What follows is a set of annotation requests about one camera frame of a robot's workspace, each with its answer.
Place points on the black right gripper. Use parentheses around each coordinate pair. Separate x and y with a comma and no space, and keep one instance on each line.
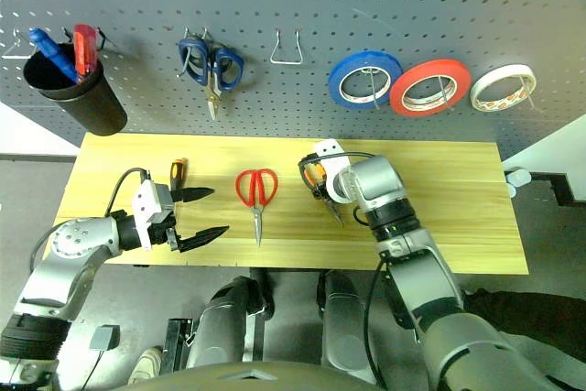
(319,190)

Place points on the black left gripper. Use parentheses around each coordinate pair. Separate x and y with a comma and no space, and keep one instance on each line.
(168,230)

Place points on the orange black pliers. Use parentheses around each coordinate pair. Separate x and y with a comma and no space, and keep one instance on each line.
(337,214)

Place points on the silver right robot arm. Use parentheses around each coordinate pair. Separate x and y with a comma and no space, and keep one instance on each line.
(380,180)

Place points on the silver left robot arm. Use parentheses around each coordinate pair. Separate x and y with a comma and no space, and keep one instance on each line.
(78,235)

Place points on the blue tape roll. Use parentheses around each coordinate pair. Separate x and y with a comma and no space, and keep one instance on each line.
(339,72)

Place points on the red tape roll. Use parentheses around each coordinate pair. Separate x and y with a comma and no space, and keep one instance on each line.
(412,77)

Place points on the white tape roll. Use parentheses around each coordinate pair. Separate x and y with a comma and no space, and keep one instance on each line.
(485,82)

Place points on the orange black screwdriver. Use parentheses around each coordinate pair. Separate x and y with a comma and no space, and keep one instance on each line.
(177,171)

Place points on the black plastic cup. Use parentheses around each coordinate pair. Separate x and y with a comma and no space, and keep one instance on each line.
(91,107)

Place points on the small grey box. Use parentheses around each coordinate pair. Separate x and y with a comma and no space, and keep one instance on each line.
(104,337)

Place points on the white shoe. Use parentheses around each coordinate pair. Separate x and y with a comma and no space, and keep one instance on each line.
(146,363)

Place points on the grey robot torso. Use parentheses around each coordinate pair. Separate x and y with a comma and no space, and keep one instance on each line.
(252,377)

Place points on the black cup hook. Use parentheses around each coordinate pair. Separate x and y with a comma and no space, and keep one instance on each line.
(104,36)

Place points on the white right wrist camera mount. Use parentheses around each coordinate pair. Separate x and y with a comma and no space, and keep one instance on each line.
(329,149)

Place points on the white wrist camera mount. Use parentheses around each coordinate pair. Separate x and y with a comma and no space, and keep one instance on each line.
(146,203)
(329,149)

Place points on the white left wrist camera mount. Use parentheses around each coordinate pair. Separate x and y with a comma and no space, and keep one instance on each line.
(146,203)

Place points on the black metal frame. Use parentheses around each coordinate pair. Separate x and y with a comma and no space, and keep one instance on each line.
(176,345)

